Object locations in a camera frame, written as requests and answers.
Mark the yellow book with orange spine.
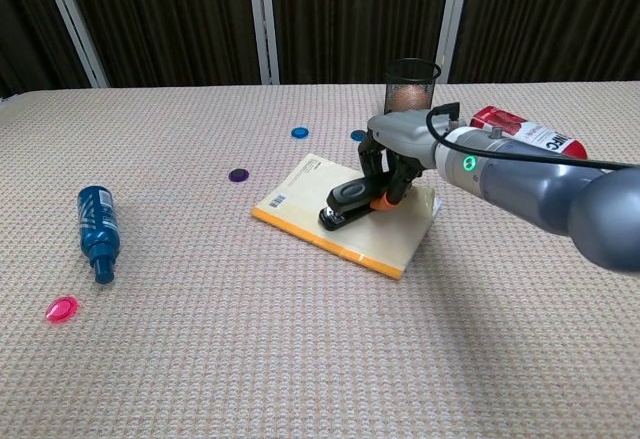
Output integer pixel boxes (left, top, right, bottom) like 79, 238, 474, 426
250, 152, 443, 281

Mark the black mesh pen holder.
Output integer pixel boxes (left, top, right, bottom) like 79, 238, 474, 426
383, 57, 443, 114

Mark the pink plastic disc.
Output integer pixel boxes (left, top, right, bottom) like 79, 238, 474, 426
45, 296, 80, 325

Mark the grey partition frame post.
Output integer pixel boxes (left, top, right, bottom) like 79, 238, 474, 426
245, 0, 281, 85
436, 0, 473, 84
38, 0, 110, 89

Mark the black stapler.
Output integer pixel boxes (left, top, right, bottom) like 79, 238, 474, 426
318, 177, 389, 232

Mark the red juice bottle white cap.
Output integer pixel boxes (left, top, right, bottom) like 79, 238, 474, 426
470, 105, 589, 160

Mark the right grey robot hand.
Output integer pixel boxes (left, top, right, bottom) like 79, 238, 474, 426
357, 108, 469, 210

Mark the pinkish ball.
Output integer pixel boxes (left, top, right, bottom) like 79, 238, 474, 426
390, 85, 430, 112

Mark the blue spray bottle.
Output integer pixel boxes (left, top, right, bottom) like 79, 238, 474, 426
76, 185, 121, 286

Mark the black cable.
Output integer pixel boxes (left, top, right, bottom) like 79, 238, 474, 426
425, 102, 640, 170

